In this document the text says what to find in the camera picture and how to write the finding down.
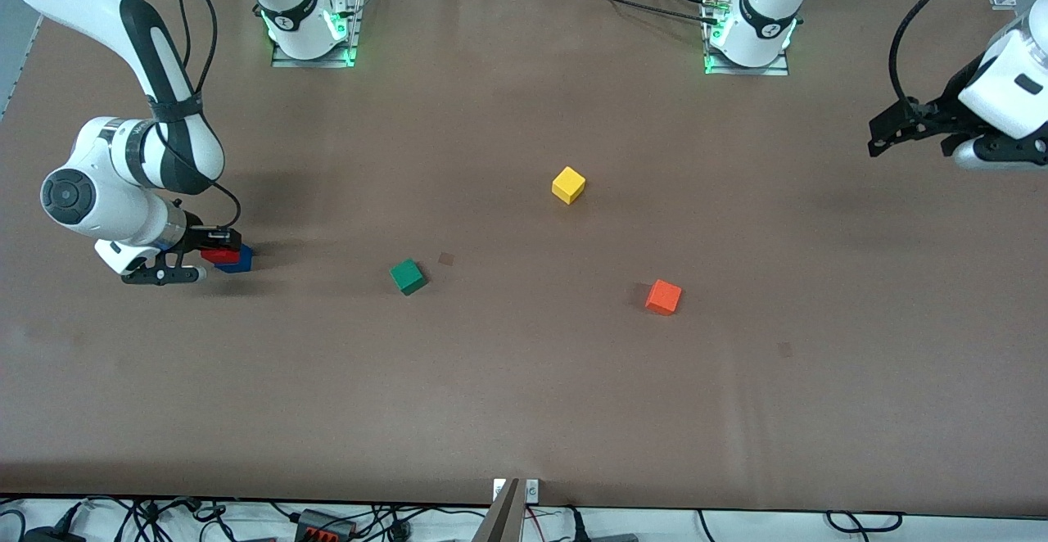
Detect grey metal camera stand bar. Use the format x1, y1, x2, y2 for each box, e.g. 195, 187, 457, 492
473, 478, 526, 542

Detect yellow cube block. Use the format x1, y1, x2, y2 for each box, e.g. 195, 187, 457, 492
551, 166, 587, 206

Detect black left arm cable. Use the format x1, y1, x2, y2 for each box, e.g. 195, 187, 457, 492
889, 0, 983, 111

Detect black connector box orange levers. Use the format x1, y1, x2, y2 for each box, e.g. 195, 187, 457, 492
293, 508, 358, 541

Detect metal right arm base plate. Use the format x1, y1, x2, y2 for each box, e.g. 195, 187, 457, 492
270, 0, 362, 69

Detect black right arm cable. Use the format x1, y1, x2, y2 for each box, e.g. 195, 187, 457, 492
158, 0, 243, 230

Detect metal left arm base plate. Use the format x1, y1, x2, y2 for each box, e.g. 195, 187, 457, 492
704, 49, 791, 77

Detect black looped cable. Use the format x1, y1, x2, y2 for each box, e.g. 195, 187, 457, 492
825, 511, 904, 535

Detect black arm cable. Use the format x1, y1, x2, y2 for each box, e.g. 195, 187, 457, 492
889, 0, 983, 111
158, 0, 243, 230

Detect orange cube block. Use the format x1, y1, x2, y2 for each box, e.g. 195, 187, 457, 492
644, 279, 683, 316

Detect long black table cable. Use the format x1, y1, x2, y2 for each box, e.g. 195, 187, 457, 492
536, 0, 720, 25

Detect green cube block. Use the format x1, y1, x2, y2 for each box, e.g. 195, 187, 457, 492
390, 258, 428, 296

